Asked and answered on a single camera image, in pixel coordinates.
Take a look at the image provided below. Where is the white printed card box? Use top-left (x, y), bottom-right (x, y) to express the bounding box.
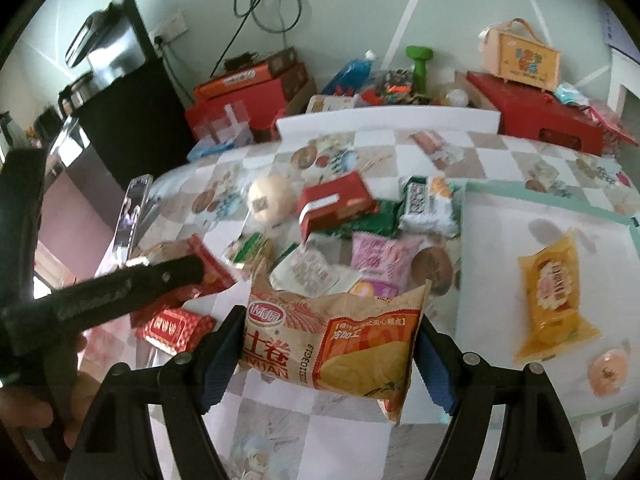
top-left (305, 94), bottom-right (355, 115)

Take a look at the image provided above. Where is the dark green snack packet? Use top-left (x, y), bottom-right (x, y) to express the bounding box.
top-left (320, 199), bottom-right (403, 240)

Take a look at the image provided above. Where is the large red gift box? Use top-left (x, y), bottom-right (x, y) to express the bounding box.
top-left (466, 71), bottom-right (604, 155)

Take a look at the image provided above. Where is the orange flat box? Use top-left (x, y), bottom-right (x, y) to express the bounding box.
top-left (193, 62), bottom-right (274, 102)

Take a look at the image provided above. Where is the blue face mask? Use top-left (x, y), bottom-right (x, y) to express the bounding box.
top-left (554, 84), bottom-right (593, 107)

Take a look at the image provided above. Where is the white wall socket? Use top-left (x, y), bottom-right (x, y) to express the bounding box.
top-left (149, 11), bottom-right (189, 45)

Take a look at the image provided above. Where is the pile of colourful toys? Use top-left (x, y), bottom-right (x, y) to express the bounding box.
top-left (359, 66), bottom-right (418, 107)

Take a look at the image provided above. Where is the person's left hand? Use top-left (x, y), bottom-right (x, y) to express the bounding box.
top-left (0, 335), bottom-right (103, 463)

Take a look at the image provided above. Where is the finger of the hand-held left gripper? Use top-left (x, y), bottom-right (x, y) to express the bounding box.
top-left (125, 254), bottom-right (207, 295)

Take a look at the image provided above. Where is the round bun clear wrap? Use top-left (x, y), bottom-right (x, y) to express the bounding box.
top-left (246, 171), bottom-right (295, 227)

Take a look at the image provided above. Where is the smartphone on stand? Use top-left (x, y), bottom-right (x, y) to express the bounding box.
top-left (111, 174), bottom-right (154, 262)

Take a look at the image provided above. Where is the beige cake roll packet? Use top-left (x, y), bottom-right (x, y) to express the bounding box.
top-left (239, 259), bottom-right (432, 424)

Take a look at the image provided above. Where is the yellow snack packet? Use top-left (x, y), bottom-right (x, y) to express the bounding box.
top-left (515, 230), bottom-right (602, 363)

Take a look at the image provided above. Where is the white flat snack packet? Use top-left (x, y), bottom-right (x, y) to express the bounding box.
top-left (269, 242), bottom-right (342, 297)

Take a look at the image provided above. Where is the red snack box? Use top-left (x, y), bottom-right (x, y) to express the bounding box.
top-left (298, 171), bottom-right (379, 242)

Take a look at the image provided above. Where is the brown cardboard box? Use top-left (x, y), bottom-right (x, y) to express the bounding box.
top-left (225, 47), bottom-right (310, 111)

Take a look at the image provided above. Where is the red gold print packet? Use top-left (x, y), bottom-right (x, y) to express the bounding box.
top-left (141, 306), bottom-right (217, 354)

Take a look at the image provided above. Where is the checked printed tablecloth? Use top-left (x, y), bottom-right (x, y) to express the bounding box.
top-left (95, 127), bottom-right (640, 480)

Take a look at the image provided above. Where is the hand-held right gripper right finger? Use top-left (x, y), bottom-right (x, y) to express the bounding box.
top-left (414, 315), bottom-right (586, 480)

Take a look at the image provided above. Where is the small green white packet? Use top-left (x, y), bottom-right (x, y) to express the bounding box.
top-left (224, 231), bottom-right (275, 267)

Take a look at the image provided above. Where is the beige carry box with handle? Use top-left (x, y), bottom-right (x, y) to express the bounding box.
top-left (480, 18), bottom-right (562, 94)

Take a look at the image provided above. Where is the white foam board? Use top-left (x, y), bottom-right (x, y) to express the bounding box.
top-left (275, 109), bottom-right (502, 143)

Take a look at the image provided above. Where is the blue liquid bottle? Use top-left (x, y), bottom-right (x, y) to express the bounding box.
top-left (324, 50), bottom-right (382, 97)

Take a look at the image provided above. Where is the white tray green rim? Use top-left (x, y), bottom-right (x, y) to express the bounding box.
top-left (457, 180), bottom-right (640, 433)

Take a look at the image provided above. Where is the orange pink snack packet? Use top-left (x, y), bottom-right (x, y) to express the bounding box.
top-left (349, 279), bottom-right (398, 302)

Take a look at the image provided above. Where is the green dumbbell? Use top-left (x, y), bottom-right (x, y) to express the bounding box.
top-left (404, 45), bottom-right (437, 95)

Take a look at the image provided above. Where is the clear plastic box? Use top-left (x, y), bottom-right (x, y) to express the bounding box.
top-left (191, 101), bottom-right (252, 144)

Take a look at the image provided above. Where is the black cabinet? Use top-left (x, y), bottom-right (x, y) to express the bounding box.
top-left (59, 0), bottom-right (198, 192)

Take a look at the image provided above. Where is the green white cracker packet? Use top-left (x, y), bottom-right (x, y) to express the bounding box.
top-left (399, 176), bottom-right (460, 237)

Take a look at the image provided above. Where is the red snack packet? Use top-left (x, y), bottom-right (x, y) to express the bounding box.
top-left (131, 234), bottom-right (237, 328)

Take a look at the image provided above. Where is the brown round cake packet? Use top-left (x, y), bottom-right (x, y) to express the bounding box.
top-left (414, 246), bottom-right (454, 295)

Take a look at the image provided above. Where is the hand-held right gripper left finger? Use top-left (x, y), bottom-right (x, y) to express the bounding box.
top-left (65, 304), bottom-right (247, 480)

